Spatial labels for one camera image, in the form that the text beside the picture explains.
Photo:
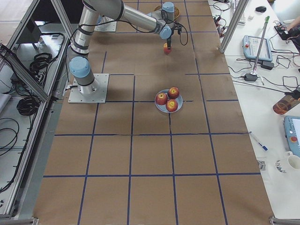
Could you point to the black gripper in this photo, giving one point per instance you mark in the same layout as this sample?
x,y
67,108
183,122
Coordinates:
x,y
169,37

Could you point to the red yellow striped apple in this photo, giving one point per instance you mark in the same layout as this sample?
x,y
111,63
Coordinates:
x,y
167,49

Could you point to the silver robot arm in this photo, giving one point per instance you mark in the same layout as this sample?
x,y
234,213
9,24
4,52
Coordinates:
x,y
160,22

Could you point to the woven wicker basket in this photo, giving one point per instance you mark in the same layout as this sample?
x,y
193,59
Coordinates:
x,y
176,11

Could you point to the red apple on plate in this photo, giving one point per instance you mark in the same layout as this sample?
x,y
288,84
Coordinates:
x,y
171,105
161,98
173,92

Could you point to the light blue plate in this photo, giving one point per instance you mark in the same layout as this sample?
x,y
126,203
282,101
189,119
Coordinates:
x,y
163,107

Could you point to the white keyboard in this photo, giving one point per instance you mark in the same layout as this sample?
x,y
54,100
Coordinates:
x,y
237,11

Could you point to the blue teach pendant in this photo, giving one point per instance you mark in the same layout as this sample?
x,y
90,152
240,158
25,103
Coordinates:
x,y
251,46
292,133

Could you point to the black computer mouse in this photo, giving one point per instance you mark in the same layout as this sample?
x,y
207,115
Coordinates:
x,y
260,9

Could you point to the brown drink bottle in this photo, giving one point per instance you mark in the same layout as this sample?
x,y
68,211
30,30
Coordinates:
x,y
287,102

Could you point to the blue white pen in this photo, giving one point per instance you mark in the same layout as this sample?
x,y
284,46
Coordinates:
x,y
258,141

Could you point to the white mug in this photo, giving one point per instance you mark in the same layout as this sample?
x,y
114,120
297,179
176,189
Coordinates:
x,y
293,160

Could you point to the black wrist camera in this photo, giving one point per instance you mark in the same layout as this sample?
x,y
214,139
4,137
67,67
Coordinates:
x,y
178,28

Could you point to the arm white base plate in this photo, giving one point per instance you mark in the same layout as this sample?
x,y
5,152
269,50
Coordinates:
x,y
94,93
105,24

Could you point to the aluminium frame post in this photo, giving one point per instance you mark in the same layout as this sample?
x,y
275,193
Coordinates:
x,y
233,24

